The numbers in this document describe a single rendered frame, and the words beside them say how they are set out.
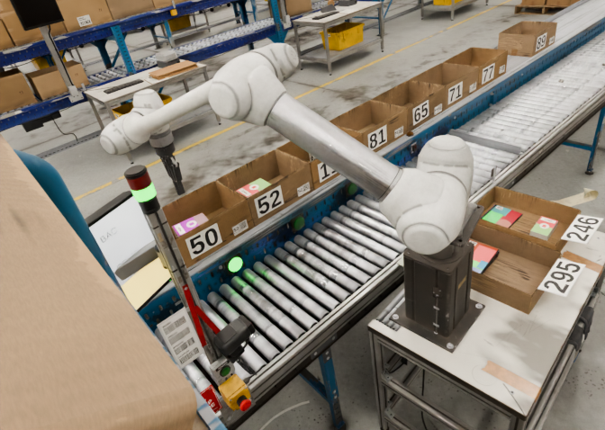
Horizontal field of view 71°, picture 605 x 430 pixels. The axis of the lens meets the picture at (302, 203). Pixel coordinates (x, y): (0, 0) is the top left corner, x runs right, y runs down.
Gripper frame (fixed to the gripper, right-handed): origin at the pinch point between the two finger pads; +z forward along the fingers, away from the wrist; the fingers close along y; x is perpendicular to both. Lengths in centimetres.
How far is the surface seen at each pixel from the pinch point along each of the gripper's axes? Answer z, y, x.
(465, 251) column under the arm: 13, -101, -50
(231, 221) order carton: 25.8, -5.6, -15.7
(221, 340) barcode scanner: 13, -68, 27
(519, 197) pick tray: 39, -87, -124
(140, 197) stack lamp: -39, -62, 30
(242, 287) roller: 48, -22, -4
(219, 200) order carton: 31.6, 22.9, -25.3
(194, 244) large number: 25.9, -5.5, 4.0
